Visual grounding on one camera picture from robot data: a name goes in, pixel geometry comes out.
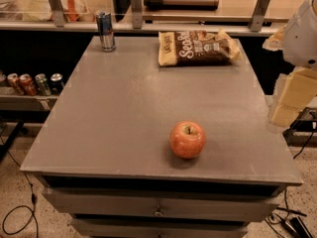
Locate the silver blue energy drink can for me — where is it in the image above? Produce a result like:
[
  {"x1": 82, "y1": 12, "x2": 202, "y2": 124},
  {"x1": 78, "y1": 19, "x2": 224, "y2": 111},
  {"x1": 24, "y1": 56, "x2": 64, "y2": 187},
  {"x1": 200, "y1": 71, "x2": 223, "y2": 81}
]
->
[{"x1": 95, "y1": 11, "x2": 116, "y2": 52}]

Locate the grey drawer cabinet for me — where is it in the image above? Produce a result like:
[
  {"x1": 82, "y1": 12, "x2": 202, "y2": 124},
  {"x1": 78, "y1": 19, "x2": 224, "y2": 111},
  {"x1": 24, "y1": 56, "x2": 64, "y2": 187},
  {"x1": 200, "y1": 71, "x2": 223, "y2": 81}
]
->
[{"x1": 22, "y1": 37, "x2": 302, "y2": 238}]

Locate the metal shelf bracket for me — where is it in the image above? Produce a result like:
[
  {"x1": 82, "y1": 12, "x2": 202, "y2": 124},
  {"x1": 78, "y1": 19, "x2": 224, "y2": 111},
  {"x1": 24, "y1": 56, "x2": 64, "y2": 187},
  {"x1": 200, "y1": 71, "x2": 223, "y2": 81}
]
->
[
  {"x1": 49, "y1": 0, "x2": 66, "y2": 28},
  {"x1": 249, "y1": 0, "x2": 270, "y2": 32},
  {"x1": 131, "y1": 0, "x2": 143, "y2": 29}
]

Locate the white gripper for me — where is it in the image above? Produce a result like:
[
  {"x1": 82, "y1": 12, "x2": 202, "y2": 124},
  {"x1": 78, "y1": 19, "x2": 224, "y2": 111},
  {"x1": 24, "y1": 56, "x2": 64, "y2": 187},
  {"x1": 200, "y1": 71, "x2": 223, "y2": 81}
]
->
[{"x1": 263, "y1": 0, "x2": 317, "y2": 133}]

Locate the brown chip bag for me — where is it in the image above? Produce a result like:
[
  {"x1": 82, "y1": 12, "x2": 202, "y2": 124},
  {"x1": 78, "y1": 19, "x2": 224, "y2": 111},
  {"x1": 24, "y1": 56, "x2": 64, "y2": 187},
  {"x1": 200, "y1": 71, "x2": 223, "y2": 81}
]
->
[{"x1": 158, "y1": 30, "x2": 241, "y2": 66}]

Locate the red apple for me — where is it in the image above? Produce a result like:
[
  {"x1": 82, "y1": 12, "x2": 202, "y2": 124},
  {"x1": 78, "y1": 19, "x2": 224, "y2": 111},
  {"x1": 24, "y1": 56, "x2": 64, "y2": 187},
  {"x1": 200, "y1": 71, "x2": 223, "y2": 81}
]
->
[{"x1": 169, "y1": 121, "x2": 206, "y2": 159}]

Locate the black power adapter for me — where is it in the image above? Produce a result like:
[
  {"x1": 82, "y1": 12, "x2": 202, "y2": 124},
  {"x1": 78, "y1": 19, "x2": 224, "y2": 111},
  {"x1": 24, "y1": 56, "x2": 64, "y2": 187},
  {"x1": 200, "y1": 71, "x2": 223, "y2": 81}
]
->
[{"x1": 284, "y1": 217, "x2": 314, "y2": 238}]

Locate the metal shelf bracket right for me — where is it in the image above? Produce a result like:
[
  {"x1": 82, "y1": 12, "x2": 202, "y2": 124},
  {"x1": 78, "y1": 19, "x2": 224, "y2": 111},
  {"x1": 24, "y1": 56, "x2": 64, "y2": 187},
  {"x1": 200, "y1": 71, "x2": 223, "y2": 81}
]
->
[{"x1": 249, "y1": 0, "x2": 270, "y2": 32}]

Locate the orange white snack bag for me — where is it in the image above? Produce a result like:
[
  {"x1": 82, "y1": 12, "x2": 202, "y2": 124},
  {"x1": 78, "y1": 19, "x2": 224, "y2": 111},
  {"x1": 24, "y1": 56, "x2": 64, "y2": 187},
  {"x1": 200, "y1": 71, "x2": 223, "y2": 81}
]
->
[{"x1": 60, "y1": 0, "x2": 95, "y2": 23}]

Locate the black floor cable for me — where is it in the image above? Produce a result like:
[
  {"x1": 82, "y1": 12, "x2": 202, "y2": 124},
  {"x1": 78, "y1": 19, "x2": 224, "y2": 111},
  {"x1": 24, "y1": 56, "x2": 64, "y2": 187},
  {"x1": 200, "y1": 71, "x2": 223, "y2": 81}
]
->
[{"x1": 0, "y1": 134, "x2": 40, "y2": 238}]

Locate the round drawer knob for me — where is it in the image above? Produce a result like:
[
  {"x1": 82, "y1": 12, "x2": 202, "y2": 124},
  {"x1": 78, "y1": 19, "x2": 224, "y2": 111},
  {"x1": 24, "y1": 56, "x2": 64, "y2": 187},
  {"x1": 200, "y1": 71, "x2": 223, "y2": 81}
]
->
[{"x1": 153, "y1": 205, "x2": 164, "y2": 217}]

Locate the dark blue soda can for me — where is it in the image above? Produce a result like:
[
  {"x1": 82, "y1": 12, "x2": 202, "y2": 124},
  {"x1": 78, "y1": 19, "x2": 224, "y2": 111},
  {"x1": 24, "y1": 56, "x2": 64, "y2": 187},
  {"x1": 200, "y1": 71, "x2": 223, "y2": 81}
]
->
[{"x1": 51, "y1": 73, "x2": 64, "y2": 93}]

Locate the metal shelf bracket middle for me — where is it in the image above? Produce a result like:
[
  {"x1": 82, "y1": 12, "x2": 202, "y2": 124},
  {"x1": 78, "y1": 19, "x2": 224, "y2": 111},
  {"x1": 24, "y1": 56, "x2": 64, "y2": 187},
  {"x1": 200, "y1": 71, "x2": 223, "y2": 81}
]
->
[{"x1": 131, "y1": 0, "x2": 143, "y2": 29}]

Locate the green soda can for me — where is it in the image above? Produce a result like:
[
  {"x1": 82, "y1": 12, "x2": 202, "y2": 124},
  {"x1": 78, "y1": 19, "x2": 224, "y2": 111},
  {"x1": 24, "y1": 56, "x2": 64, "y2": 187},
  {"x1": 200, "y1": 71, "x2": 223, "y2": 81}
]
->
[{"x1": 35, "y1": 73, "x2": 52, "y2": 96}]

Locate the metal shelf bracket left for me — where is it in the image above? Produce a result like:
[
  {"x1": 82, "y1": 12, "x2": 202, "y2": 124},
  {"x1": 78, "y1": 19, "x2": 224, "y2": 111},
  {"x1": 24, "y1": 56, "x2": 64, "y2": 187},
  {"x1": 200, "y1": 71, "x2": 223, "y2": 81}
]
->
[{"x1": 49, "y1": 0, "x2": 66, "y2": 28}]

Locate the orange soda can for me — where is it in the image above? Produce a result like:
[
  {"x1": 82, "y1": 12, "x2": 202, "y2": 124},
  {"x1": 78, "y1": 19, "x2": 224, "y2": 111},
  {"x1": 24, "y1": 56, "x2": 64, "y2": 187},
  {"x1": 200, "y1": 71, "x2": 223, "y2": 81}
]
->
[{"x1": 19, "y1": 73, "x2": 38, "y2": 96}]

